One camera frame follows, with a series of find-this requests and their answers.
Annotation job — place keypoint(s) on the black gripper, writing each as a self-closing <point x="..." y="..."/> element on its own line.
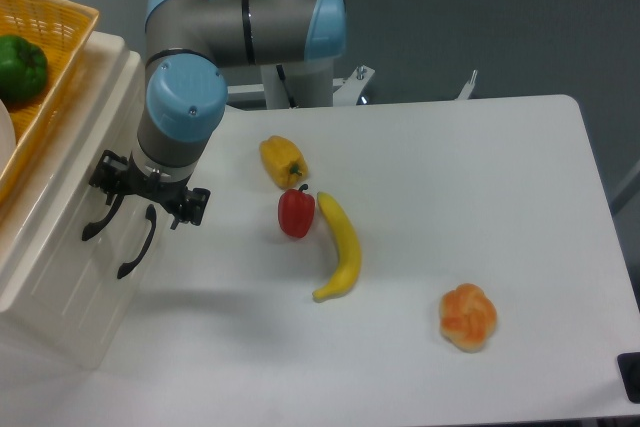
<point x="114" y="175"/>

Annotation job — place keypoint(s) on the black top drawer handle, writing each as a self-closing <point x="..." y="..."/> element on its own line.
<point x="92" y="229"/>

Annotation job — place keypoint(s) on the black drawer handle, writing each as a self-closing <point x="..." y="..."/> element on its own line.
<point x="92" y="229"/>
<point x="145" y="241"/>

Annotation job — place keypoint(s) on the white drawer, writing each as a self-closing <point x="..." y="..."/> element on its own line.
<point x="44" y="259"/>

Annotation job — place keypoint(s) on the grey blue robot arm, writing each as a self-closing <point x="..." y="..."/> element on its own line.
<point x="188" y="44"/>

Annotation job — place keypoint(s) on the white drawer cabinet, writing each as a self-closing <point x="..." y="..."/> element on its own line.
<point x="82" y="339"/>

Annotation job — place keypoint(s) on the yellow bell pepper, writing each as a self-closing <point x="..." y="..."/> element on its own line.
<point x="283" y="161"/>

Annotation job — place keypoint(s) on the red bell pepper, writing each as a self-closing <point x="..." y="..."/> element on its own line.
<point x="296" y="210"/>

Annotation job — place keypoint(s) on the white plate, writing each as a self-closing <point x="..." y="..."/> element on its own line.
<point x="7" y="137"/>

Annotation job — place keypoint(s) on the green bell pepper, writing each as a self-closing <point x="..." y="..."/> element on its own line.
<point x="24" y="69"/>

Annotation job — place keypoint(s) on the yellow plastic basket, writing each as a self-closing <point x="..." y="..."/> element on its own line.
<point x="41" y="43"/>

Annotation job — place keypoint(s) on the yellow banana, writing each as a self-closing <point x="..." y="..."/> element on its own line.
<point x="348" y="248"/>

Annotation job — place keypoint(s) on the orange knotted bread roll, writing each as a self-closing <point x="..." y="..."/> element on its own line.
<point x="468" y="318"/>

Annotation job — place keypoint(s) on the black device at table edge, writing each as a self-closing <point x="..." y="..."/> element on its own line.
<point x="629" y="367"/>

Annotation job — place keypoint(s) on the black lower drawer handle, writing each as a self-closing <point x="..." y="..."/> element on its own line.
<point x="145" y="241"/>

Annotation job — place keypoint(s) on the white table bracket right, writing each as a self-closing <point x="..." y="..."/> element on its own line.
<point x="468" y="88"/>

